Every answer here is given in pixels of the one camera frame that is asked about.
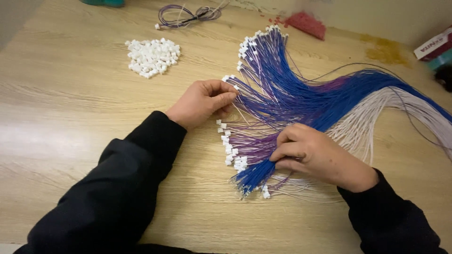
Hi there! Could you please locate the person's left hand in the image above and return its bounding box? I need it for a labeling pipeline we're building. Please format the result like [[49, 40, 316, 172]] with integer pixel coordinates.
[[165, 79, 239, 132]]

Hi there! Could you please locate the person's right hand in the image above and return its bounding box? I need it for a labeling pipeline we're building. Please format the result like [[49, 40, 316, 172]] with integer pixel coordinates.
[[269, 123, 380, 193]]

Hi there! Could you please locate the white connector wire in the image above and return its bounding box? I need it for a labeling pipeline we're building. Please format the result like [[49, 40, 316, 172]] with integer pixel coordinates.
[[222, 75, 255, 106]]

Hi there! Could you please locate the bundle of blue purple white wires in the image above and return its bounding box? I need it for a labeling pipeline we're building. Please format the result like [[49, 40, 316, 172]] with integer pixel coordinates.
[[216, 25, 452, 202]]

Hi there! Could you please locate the pile of white plastic connectors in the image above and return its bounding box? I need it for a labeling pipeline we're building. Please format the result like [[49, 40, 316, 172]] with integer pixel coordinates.
[[125, 38, 181, 79]]

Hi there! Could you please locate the bag of red connectors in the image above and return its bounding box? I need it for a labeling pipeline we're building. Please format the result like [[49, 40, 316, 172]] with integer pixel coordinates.
[[268, 12, 327, 41]]

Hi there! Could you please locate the teal container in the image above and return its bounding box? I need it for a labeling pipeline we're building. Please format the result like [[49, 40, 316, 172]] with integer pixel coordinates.
[[78, 0, 125, 8]]

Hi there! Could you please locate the black object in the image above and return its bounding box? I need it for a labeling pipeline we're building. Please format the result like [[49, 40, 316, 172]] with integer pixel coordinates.
[[435, 65, 452, 93]]

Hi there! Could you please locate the teal box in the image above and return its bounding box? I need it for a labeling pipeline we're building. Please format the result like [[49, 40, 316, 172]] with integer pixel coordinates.
[[427, 49, 452, 71]]

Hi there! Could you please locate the red white cardboard box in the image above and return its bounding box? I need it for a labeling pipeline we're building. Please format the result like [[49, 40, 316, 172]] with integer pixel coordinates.
[[413, 26, 452, 61]]

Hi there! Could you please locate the coiled purple wire set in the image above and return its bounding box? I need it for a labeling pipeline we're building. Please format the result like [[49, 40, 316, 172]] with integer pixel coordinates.
[[155, 1, 230, 30]]

